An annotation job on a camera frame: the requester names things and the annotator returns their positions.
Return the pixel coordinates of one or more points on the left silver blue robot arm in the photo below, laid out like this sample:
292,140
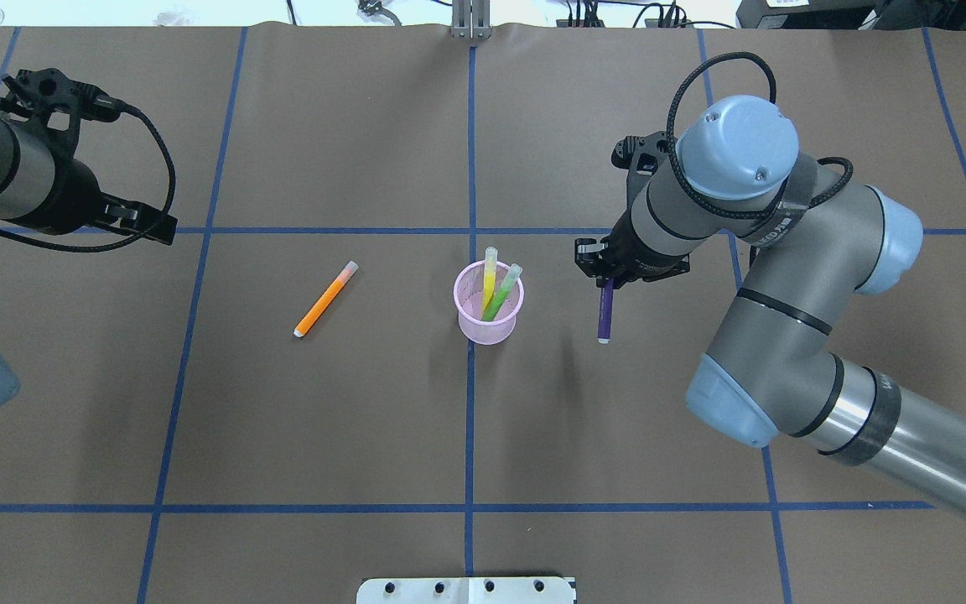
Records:
88,239

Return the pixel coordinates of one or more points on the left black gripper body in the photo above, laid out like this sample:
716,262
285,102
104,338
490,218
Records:
72,200

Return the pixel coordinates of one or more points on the pink mesh pen holder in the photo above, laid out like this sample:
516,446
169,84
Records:
467,293

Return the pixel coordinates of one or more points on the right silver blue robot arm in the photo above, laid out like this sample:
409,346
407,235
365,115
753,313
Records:
818,242

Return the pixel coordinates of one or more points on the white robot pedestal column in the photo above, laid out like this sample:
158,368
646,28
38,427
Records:
485,589

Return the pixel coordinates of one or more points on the yellow highlighter pen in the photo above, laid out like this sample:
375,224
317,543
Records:
489,280

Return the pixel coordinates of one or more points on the aluminium frame post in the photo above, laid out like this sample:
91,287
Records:
471,19

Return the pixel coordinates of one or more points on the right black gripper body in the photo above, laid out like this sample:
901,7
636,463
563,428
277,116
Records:
636,253

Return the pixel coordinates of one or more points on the purple marker pen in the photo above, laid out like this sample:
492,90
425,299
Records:
604,326

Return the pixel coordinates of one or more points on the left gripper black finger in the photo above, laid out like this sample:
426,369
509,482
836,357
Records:
133,218

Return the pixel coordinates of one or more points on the green highlighter pen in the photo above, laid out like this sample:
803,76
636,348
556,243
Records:
501,293

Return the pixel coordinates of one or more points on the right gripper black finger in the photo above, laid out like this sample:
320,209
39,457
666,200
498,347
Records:
587,256

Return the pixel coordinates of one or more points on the orange highlighter pen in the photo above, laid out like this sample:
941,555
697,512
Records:
311,317

